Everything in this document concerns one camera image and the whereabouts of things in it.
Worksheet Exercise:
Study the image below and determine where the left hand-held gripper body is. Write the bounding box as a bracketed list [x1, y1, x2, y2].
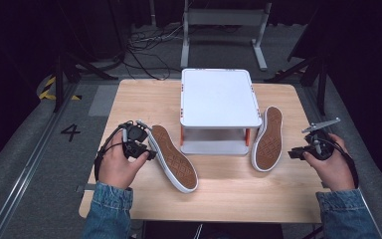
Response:
[121, 119, 153, 160]

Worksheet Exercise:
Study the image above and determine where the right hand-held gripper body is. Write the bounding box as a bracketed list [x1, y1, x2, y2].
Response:
[300, 117, 341, 162]

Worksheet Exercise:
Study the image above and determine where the black canvas sneaker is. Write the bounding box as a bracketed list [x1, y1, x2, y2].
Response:
[146, 123, 200, 194]
[250, 105, 285, 173]

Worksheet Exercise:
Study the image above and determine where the white two-tier shoe rack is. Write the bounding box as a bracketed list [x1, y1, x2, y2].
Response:
[179, 67, 264, 156]

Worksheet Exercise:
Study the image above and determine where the person's right hand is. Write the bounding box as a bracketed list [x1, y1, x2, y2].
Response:
[302, 132, 356, 193]

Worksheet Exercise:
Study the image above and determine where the person's left hand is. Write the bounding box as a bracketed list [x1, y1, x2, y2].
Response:
[97, 131, 150, 191]

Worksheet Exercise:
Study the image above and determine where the dark clothing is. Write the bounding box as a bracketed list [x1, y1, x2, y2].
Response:
[142, 221, 284, 239]

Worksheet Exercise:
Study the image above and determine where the yellow black striped tape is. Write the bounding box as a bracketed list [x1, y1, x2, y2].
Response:
[38, 76, 83, 102]

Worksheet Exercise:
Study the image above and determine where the grey metal stand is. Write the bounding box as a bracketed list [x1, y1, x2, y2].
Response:
[180, 0, 274, 72]

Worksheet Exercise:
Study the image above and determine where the right hand-held gripper black cable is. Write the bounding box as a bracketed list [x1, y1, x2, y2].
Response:
[322, 133, 360, 189]

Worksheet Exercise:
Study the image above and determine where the hand-held gripper black cable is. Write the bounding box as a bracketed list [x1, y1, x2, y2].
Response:
[93, 122, 128, 182]
[322, 133, 360, 189]

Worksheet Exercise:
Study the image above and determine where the left hand-held gripper black cable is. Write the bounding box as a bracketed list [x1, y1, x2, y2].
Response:
[93, 122, 128, 182]

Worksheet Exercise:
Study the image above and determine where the tangle of black floor cables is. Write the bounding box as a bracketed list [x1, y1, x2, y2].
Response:
[124, 22, 184, 82]

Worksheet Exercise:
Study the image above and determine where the metal floor rail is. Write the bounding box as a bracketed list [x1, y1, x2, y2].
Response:
[0, 83, 78, 239]

